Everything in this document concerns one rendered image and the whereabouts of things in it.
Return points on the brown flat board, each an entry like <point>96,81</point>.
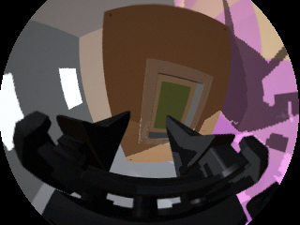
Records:
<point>175,34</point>

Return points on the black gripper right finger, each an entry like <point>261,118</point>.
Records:
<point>188,146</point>

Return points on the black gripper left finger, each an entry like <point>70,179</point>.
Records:
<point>104,137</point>

